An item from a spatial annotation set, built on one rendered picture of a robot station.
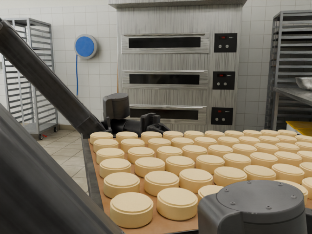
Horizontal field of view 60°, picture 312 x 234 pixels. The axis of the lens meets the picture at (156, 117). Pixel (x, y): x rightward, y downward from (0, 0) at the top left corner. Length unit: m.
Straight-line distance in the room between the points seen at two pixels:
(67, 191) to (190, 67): 3.26
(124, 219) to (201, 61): 3.14
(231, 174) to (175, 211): 0.14
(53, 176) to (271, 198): 0.14
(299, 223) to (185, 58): 3.24
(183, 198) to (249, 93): 4.17
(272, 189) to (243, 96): 4.27
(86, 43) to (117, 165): 4.27
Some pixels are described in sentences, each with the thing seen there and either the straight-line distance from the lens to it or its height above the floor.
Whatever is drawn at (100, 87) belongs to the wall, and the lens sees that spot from 4.75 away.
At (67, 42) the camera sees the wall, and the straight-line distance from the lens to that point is 4.97.
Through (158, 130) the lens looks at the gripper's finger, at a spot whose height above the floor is 1.02.
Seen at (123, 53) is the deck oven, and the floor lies 1.31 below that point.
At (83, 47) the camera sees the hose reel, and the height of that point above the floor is 1.43.
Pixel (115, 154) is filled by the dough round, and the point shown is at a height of 1.03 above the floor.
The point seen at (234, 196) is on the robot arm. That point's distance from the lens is 0.21.
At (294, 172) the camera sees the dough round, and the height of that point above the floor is 1.01.
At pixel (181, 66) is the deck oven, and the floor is 1.15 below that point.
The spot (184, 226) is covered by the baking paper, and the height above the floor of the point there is 1.01.
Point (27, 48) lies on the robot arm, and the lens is 0.68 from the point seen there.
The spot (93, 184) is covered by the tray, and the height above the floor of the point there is 1.01.
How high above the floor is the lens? 1.19
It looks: 11 degrees down
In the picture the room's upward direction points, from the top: straight up
